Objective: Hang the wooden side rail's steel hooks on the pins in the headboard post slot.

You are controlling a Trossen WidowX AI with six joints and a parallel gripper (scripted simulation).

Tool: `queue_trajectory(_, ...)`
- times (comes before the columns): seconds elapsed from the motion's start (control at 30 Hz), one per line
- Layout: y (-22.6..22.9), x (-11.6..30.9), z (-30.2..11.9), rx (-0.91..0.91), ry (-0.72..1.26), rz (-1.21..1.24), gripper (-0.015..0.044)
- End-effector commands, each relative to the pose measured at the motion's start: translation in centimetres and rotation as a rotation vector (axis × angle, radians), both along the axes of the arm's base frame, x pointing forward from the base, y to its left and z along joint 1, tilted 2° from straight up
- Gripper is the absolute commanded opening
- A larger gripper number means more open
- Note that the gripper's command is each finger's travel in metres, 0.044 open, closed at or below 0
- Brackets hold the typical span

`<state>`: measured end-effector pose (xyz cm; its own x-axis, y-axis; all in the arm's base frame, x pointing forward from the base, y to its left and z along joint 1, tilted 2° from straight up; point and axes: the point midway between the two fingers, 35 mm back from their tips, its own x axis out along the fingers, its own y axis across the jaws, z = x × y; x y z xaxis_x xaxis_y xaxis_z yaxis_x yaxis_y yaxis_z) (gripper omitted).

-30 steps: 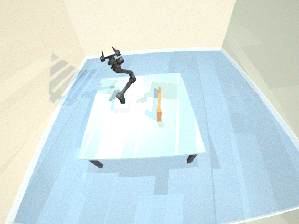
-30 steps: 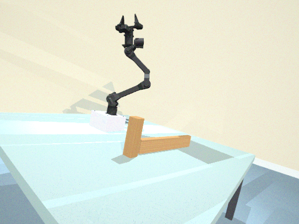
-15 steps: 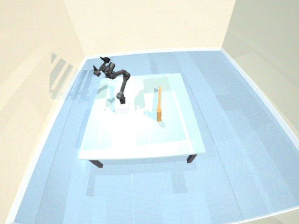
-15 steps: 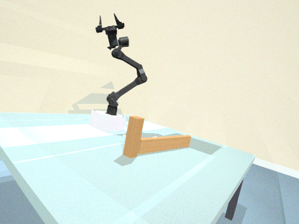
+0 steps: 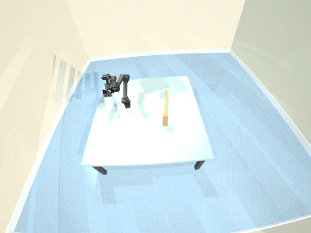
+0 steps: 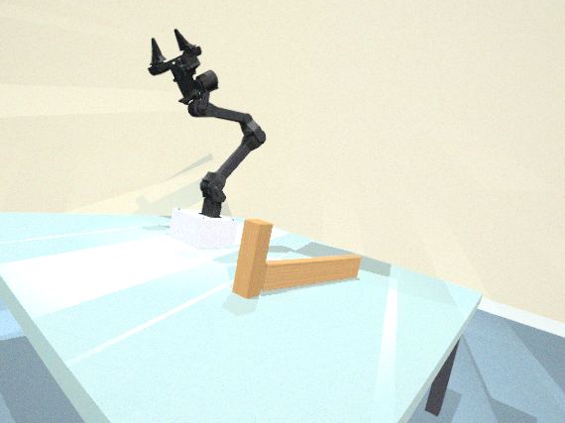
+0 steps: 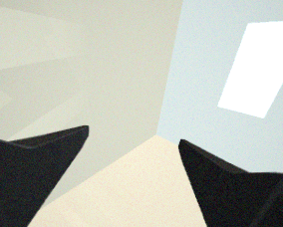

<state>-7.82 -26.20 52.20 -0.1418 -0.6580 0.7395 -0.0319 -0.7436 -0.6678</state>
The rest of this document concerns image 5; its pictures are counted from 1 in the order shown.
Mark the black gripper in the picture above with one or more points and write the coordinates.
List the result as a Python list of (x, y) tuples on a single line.
[(107, 85)]

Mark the wooden post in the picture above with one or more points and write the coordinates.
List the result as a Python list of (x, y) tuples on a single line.
[(165, 119)]

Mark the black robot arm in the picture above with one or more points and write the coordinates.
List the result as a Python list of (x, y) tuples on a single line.
[(115, 85)]

